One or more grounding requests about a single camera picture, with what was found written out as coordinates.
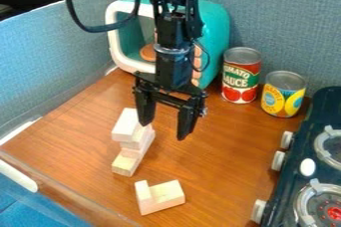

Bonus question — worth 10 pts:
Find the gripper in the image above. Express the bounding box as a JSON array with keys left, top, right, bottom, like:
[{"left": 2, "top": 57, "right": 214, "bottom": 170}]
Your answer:
[{"left": 132, "top": 45, "right": 211, "bottom": 141}]

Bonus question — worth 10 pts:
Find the wooden rectangle block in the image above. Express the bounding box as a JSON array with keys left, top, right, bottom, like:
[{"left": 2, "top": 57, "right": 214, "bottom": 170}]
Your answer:
[{"left": 110, "top": 107, "right": 150, "bottom": 143}]

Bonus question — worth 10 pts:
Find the wooden stepped block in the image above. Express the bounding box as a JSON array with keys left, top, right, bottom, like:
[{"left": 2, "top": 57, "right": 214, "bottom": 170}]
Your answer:
[{"left": 110, "top": 123, "right": 158, "bottom": 177}]

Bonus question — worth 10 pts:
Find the wooden L block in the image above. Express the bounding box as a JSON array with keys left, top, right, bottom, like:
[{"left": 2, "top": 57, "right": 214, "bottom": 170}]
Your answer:
[{"left": 133, "top": 178, "right": 187, "bottom": 217}]

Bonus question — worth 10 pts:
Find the red tomato sauce can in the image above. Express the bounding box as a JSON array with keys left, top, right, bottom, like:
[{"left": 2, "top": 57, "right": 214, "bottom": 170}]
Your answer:
[{"left": 219, "top": 46, "right": 264, "bottom": 105}]

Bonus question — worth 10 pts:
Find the teal toy microwave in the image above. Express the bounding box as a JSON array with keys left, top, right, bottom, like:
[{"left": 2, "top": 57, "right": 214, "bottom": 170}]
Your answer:
[{"left": 104, "top": 0, "right": 232, "bottom": 91}]

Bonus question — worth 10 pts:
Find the yellow fruit can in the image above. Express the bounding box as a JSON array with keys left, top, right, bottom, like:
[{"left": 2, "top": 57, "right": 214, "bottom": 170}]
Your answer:
[{"left": 259, "top": 70, "right": 308, "bottom": 119}]

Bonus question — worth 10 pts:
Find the toy stove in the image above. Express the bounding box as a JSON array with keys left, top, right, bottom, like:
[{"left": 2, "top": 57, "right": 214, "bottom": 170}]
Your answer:
[{"left": 250, "top": 86, "right": 341, "bottom": 227}]

